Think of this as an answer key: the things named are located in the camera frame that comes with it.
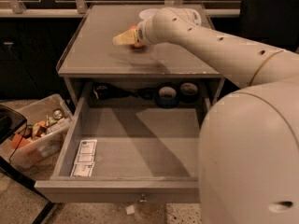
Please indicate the black office chair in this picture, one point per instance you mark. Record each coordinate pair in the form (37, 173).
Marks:
(273, 22)

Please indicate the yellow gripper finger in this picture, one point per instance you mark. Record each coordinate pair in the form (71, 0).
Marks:
(126, 38)

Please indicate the orange snack bags in bin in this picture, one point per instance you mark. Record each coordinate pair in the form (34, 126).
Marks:
(29, 134)

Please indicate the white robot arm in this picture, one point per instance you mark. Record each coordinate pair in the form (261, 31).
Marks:
(249, 141)

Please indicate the metal drawer key tag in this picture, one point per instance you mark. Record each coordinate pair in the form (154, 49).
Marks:
(130, 209)

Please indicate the clear plastic bin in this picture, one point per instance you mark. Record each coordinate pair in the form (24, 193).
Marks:
(50, 143)

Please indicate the white paper packets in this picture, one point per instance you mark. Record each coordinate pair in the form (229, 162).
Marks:
(85, 159)

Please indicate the white ceramic bowl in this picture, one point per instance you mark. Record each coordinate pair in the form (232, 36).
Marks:
(148, 13)

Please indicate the black device with cable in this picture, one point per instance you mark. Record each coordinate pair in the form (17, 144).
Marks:
(103, 91)

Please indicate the grey cabinet with top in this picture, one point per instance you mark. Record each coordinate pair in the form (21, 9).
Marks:
(92, 57)

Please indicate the open grey top drawer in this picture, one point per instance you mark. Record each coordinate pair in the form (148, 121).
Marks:
(143, 153)

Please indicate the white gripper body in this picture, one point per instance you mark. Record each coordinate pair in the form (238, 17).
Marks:
(141, 33)

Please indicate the metal can in bin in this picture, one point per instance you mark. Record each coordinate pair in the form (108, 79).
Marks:
(57, 114)

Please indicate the red apple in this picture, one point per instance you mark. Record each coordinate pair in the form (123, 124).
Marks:
(137, 44)

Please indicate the black tape roll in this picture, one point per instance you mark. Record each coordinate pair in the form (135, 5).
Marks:
(188, 92)

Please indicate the blue tape roll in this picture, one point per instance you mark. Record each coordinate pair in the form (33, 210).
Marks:
(166, 97)

